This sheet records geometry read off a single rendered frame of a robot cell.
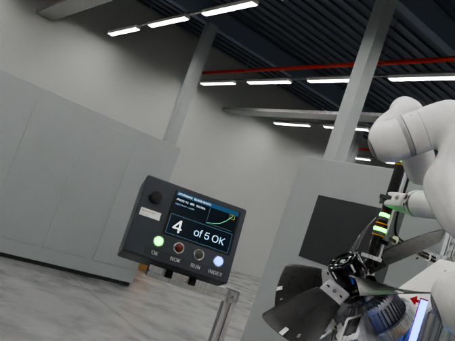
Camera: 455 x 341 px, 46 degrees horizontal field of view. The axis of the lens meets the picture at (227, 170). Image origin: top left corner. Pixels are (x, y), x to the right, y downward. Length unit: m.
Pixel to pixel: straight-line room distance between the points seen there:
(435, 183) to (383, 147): 0.14
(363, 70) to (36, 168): 4.90
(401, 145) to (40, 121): 5.89
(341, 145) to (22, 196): 4.51
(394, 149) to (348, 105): 7.15
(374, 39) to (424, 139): 7.48
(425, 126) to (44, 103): 5.92
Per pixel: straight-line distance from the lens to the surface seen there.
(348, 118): 8.31
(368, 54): 8.64
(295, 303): 1.90
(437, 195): 1.20
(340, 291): 1.95
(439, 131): 1.27
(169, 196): 1.29
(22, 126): 6.80
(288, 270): 2.22
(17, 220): 6.92
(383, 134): 1.27
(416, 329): 1.62
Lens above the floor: 1.20
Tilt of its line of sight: 6 degrees up
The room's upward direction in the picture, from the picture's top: 19 degrees clockwise
